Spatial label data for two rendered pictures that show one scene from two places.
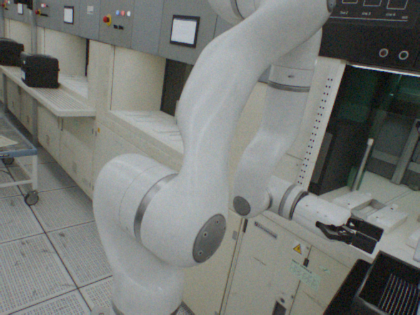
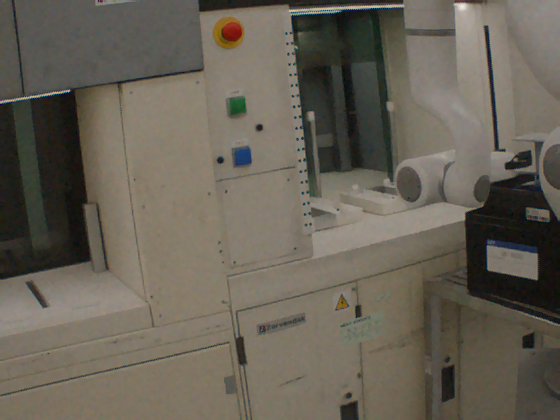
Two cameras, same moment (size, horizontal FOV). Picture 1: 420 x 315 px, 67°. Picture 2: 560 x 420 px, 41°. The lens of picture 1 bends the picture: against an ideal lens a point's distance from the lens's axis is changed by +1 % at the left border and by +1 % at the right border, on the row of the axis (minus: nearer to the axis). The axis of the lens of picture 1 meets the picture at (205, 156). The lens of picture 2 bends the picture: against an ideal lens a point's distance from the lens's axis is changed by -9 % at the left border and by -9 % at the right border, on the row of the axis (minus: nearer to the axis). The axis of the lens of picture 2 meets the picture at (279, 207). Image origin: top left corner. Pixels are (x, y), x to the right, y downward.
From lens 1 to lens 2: 1.34 m
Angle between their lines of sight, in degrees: 69
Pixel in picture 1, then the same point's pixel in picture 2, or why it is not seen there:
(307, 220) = (499, 169)
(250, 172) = (481, 138)
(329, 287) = (395, 313)
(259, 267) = (295, 391)
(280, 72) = (447, 16)
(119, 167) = not seen: outside the picture
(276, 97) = (449, 45)
